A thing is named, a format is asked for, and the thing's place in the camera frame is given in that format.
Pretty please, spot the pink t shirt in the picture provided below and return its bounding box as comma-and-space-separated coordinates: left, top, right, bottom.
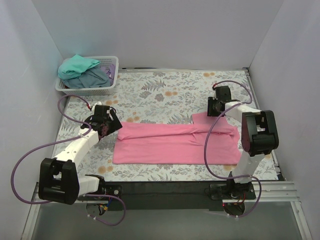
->
113, 112, 241, 165

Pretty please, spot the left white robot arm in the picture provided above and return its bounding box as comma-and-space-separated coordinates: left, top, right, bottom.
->
38, 102, 122, 205

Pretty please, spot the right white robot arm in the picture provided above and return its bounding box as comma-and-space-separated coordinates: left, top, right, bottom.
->
207, 83, 279, 200

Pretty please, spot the floral patterned table mat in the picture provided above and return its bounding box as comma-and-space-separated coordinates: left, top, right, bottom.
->
46, 70, 278, 183

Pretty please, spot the grey-blue t shirt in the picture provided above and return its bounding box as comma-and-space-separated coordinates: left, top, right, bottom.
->
61, 67, 111, 89

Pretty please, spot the lavender t shirt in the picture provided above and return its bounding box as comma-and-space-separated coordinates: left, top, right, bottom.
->
101, 64, 116, 86

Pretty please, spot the white plastic laundry basket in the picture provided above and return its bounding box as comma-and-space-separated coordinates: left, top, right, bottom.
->
55, 56, 119, 96

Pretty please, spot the teal t shirt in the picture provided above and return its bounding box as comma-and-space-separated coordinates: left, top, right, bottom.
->
57, 54, 101, 80

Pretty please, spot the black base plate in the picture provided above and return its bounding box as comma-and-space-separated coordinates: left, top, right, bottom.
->
88, 181, 257, 211

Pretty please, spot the aluminium frame rail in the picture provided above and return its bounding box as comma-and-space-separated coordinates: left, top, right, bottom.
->
222, 181, 301, 204

